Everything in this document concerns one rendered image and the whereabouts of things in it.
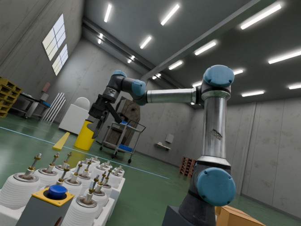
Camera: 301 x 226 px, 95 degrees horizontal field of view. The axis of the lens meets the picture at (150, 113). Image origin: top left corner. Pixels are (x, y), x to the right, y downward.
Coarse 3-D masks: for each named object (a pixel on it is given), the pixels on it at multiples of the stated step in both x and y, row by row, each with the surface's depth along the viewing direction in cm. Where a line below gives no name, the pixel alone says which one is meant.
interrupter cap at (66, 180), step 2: (64, 178) 60; (66, 178) 61; (68, 178) 62; (70, 178) 63; (64, 180) 58; (66, 180) 59; (68, 180) 61; (76, 180) 63; (78, 180) 64; (64, 182) 58; (66, 182) 58; (68, 182) 58; (76, 182) 62; (78, 182) 62; (80, 182) 63; (70, 184) 57; (72, 184) 58; (74, 184) 58; (76, 184) 59; (78, 184) 60; (80, 184) 61
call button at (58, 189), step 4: (52, 188) 33; (56, 188) 34; (60, 188) 35; (64, 188) 35; (52, 192) 32; (56, 192) 33; (60, 192) 33; (64, 192) 34; (52, 196) 33; (56, 196) 33; (60, 196) 34
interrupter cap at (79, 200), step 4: (80, 196) 50; (84, 196) 52; (76, 200) 47; (80, 200) 48; (92, 200) 51; (80, 204) 46; (84, 204) 46; (88, 204) 47; (92, 204) 48; (96, 204) 49
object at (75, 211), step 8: (72, 200) 48; (72, 208) 45; (80, 208) 45; (88, 208) 46; (96, 208) 48; (72, 216) 44; (80, 216) 44; (88, 216) 45; (64, 224) 44; (72, 224) 43; (80, 224) 44; (88, 224) 45
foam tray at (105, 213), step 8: (112, 200) 75; (0, 208) 42; (8, 208) 43; (24, 208) 45; (104, 208) 64; (0, 216) 40; (8, 216) 40; (16, 216) 41; (104, 216) 58; (0, 224) 40; (8, 224) 40; (96, 224) 51; (104, 224) 67
